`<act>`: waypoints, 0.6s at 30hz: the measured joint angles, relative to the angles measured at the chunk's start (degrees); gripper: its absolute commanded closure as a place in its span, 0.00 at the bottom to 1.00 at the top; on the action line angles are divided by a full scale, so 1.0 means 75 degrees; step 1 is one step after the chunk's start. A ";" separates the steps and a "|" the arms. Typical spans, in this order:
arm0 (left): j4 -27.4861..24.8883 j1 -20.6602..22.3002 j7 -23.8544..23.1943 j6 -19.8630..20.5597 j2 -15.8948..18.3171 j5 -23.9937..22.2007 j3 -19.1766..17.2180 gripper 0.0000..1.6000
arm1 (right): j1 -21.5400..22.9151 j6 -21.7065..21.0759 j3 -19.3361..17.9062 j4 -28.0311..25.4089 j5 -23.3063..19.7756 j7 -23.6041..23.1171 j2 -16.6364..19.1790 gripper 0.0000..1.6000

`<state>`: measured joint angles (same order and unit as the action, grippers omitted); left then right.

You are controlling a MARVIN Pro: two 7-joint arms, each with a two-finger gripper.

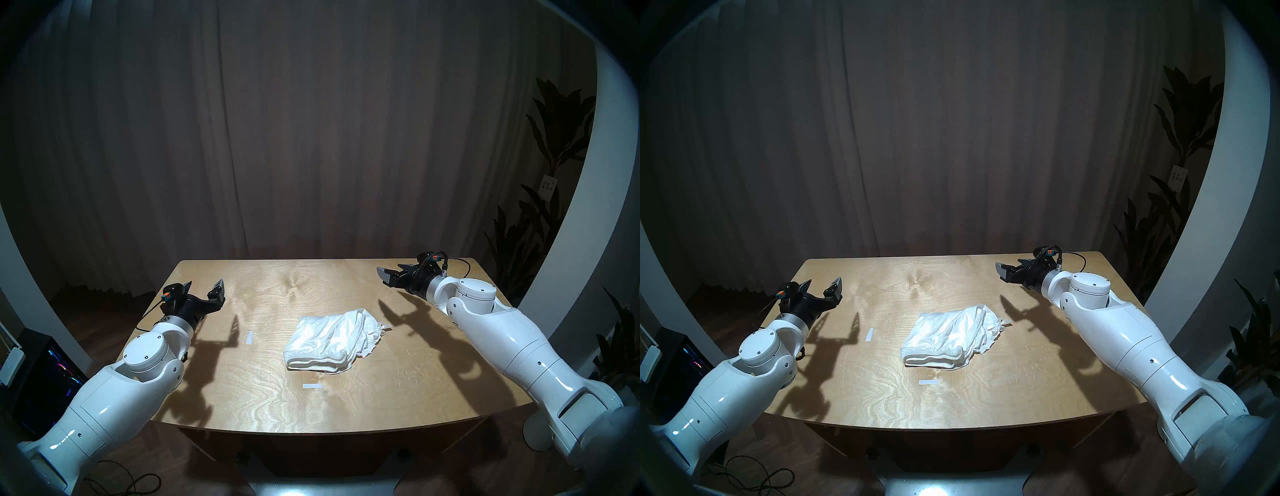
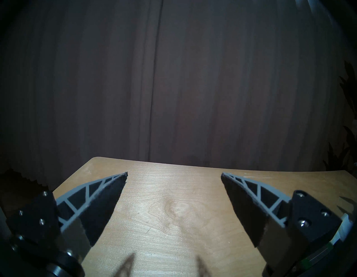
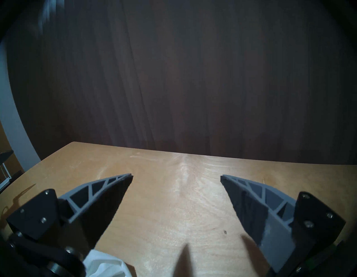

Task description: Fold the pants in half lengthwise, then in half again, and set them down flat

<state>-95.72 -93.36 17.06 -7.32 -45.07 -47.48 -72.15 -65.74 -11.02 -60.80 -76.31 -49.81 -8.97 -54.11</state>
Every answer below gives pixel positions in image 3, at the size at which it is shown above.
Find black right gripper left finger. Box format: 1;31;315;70
6;173;134;252

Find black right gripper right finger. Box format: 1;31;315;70
220;175;347;274

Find white ruffled pants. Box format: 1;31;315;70
82;249;135;277

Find light wooden table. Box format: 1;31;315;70
0;141;357;277

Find dark stand with white legs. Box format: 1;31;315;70
0;150;15;192

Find beige pleated curtain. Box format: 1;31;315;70
6;0;357;165

